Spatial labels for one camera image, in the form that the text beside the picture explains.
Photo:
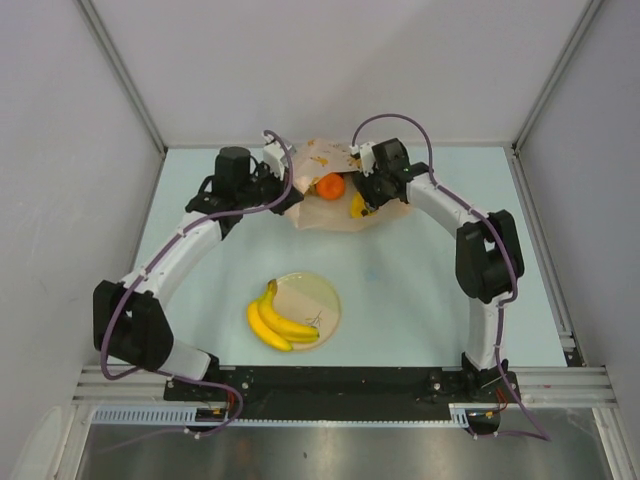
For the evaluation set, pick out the yellow fake bell pepper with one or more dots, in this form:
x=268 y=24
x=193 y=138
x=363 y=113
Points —
x=359 y=208

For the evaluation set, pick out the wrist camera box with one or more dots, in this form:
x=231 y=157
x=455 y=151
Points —
x=363 y=157
x=277 y=155

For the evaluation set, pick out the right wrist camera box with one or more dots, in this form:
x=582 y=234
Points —
x=363 y=157

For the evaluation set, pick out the yellow fake banana bunch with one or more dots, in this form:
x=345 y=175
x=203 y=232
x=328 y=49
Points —
x=273 y=329

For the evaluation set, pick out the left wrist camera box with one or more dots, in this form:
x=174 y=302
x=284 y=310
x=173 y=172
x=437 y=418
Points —
x=277 y=155

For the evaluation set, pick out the translucent peach plastic bag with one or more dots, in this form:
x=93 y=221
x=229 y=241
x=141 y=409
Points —
x=323 y=172

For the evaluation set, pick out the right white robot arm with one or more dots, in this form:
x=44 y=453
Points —
x=488 y=256

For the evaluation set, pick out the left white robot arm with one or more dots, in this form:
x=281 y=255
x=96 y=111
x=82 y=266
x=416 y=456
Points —
x=129 y=320

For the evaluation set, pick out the aluminium frame rail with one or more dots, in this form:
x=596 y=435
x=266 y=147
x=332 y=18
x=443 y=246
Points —
x=537 y=387

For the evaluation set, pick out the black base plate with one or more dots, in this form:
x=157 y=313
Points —
x=361 y=393

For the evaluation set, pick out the fake orange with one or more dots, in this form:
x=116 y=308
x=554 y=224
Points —
x=331 y=187

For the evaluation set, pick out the cream round plate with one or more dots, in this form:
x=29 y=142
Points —
x=309 y=299

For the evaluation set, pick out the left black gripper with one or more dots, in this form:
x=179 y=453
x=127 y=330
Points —
x=279 y=185

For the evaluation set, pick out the white slotted cable duct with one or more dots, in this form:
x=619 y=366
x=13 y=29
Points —
x=206 y=417

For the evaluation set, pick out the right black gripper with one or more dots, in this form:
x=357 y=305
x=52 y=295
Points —
x=365 y=187

